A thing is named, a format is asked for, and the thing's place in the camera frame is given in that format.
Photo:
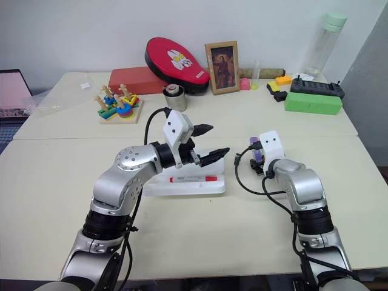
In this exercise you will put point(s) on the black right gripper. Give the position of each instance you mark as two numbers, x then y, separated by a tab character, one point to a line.
257	168

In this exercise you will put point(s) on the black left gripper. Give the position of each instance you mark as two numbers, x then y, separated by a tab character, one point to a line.
188	151

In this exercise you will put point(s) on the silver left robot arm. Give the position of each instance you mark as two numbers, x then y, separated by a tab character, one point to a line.
109	185

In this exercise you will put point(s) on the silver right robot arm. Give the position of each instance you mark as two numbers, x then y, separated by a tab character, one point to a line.
306	185

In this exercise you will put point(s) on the red marker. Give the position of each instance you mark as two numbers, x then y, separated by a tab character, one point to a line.
188	179

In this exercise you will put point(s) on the red black oval case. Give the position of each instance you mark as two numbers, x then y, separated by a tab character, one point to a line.
169	57

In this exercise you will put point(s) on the white tray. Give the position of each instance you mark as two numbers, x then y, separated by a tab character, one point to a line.
197	189

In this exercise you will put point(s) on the round metal tin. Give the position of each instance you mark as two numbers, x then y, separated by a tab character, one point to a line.
175	100

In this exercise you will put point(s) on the pink toy block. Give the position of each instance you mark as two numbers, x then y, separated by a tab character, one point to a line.
244	85

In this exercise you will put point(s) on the small yellow-green toy piece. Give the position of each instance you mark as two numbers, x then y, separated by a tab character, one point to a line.
254	86

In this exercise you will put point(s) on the wooden framed portrait picture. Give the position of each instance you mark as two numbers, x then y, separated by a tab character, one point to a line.
222	68

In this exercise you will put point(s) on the yellow and black toy block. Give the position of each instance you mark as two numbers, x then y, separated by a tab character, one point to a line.
273	86

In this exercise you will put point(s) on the green foam brick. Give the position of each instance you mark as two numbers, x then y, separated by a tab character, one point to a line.
312	103

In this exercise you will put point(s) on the small clear plastic tube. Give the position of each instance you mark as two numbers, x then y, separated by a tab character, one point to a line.
257	71

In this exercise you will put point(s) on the orange toy brick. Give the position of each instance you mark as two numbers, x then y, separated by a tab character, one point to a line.
283	80

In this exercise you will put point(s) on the brown wooden rod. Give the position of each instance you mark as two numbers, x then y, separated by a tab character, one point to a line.
272	72

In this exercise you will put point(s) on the wooden colourful shape stacking toy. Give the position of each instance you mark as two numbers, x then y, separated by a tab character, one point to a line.
121	107

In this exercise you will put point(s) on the black remote controller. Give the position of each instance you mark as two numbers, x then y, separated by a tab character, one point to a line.
316	88

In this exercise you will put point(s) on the red foam brick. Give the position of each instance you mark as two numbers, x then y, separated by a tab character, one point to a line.
130	80

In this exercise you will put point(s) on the grey partition panel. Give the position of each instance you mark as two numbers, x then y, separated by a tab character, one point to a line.
368	91

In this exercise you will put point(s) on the clear bottle with green cap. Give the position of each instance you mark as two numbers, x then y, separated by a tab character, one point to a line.
322	45

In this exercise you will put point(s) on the grey rounded shape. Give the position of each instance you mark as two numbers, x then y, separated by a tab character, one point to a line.
60	286
354	285

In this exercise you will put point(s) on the clear plastic bag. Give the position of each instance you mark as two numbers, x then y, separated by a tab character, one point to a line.
57	97

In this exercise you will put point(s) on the laptop with pink screen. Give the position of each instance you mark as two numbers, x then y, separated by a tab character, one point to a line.
12	89

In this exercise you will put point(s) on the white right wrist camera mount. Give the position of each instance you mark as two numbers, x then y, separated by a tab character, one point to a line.
272	145

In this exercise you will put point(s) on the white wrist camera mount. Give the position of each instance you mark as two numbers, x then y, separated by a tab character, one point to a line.
174	127
272	145

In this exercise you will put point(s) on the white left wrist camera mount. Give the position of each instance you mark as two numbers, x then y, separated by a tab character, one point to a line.
174	127

